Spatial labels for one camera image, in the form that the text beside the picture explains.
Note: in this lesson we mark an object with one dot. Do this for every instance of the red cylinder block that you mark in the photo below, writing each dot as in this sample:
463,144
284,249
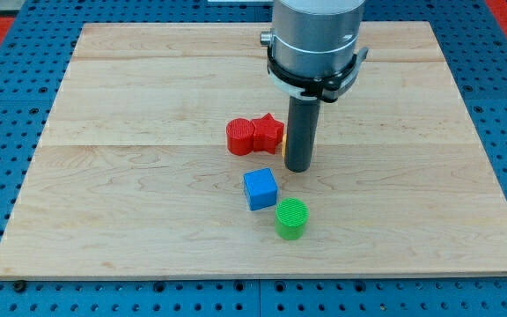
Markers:
240,136

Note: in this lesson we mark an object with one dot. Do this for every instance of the red star block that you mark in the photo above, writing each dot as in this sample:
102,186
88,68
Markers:
268,133

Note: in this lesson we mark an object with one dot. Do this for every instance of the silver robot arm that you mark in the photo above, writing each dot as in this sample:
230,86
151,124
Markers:
313,38

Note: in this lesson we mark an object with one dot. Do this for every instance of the blue cube block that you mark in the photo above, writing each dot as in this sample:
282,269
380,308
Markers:
260,188

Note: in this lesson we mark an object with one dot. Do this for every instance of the yellow block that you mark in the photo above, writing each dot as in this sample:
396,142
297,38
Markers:
283,145

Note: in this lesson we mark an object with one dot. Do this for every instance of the green cylinder block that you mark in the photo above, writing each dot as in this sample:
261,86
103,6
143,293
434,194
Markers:
292,215

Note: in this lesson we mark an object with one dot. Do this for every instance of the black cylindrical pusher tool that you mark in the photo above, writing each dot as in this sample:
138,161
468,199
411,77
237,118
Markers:
302,123

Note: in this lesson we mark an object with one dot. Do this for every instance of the wooden board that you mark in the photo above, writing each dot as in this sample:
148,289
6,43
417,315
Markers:
132,180

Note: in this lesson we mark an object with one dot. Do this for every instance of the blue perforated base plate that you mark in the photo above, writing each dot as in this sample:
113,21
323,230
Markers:
33,58

